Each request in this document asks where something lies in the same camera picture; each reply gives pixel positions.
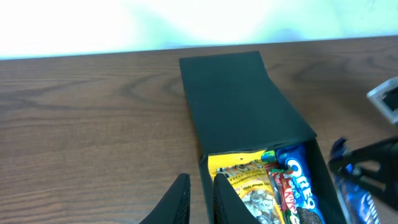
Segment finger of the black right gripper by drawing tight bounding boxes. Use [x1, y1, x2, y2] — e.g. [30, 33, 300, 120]
[328, 136, 397, 210]

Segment blue Oreo cookie pack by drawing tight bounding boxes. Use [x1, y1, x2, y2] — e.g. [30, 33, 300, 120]
[276, 144, 326, 224]

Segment yellow snack bag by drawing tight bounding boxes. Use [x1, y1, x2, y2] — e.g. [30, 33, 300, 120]
[208, 150, 285, 223]

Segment dark blue chocolate bar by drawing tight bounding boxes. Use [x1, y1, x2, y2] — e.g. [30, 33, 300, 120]
[328, 138, 380, 224]

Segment red green KitKat bar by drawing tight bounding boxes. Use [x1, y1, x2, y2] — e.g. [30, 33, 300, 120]
[271, 169, 300, 224]

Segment green Haribo candy bag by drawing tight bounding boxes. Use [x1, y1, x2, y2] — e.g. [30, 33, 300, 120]
[261, 151, 277, 163]

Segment black box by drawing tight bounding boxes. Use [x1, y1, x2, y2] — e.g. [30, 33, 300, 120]
[179, 52, 346, 223]

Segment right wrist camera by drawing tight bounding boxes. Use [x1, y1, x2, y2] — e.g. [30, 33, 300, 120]
[366, 77, 397, 126]

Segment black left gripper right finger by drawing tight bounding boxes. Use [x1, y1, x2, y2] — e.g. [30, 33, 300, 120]
[213, 174, 259, 224]

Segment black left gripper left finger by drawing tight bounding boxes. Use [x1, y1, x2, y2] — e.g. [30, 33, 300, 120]
[140, 173, 191, 224]

